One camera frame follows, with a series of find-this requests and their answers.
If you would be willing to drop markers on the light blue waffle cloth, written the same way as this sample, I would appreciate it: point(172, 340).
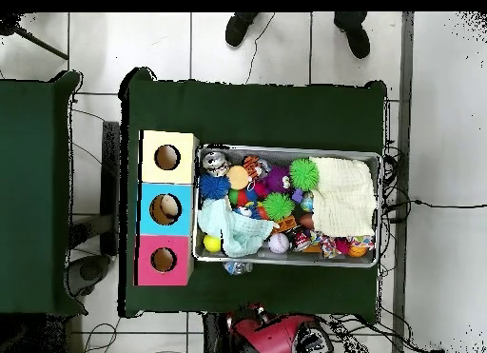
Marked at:
point(236, 231)

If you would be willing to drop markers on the white baseball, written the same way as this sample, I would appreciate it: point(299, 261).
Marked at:
point(279, 243)

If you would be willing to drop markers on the clear plastic packet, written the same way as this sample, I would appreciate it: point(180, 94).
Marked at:
point(237, 268)

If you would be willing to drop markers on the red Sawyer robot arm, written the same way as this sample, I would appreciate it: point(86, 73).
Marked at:
point(274, 336)

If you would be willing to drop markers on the wooden box with three holes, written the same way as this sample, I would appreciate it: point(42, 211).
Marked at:
point(182, 223)

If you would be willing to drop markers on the orange round sponge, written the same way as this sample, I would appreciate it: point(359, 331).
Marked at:
point(237, 178)

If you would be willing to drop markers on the tiger plush toy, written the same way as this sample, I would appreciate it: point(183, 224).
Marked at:
point(252, 166)

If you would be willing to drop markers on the blue spiky rubber ball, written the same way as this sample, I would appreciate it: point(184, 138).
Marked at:
point(214, 186)

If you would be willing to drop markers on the purple spiky toy with eyes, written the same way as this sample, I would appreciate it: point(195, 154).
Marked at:
point(277, 179)

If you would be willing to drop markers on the green spiky toy with eyes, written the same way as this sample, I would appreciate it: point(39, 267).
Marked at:
point(277, 207)

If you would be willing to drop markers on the crushed silver drink can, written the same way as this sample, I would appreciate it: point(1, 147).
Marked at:
point(215, 163)

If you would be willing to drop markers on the green spiky rubber ball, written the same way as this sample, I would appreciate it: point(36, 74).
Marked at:
point(303, 174)

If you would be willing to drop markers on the dark green table cloth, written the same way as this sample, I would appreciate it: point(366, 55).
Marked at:
point(258, 113)

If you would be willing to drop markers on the cream waffle cloth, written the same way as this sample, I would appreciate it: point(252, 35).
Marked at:
point(342, 197)

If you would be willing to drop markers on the black stand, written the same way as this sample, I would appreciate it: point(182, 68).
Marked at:
point(110, 178)

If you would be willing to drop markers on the grey round base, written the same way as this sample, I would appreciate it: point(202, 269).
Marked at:
point(89, 271)

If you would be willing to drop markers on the person's left foot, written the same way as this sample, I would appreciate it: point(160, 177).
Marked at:
point(355, 35)

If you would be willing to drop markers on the dark green side table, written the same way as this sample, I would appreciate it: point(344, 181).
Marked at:
point(34, 178)

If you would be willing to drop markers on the black tripod leg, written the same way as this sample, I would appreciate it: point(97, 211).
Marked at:
point(7, 25)

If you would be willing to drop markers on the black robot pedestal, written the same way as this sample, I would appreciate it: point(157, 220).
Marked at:
point(215, 334)

